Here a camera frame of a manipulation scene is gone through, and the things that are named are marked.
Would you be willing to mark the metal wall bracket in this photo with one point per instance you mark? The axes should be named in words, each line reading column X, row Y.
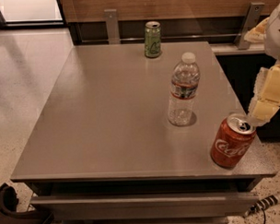
column 250, row 20
column 112, row 26

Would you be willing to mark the dark chair at corner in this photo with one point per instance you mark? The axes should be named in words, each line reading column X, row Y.
column 9, row 214

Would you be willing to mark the green soda can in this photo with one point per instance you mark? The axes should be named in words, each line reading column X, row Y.
column 152, row 39

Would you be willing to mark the clear plastic water bottle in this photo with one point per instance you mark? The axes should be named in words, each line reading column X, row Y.
column 183, row 87

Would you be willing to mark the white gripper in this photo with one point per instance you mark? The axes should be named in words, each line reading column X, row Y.
column 276, row 35

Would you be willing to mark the red coke can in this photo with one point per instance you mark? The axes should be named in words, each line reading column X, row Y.
column 233, row 139

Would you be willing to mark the right metal wall bracket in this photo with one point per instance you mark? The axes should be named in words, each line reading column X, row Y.
column 250, row 20

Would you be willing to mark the left metal wall bracket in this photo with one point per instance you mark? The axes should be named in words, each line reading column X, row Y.
column 112, row 26

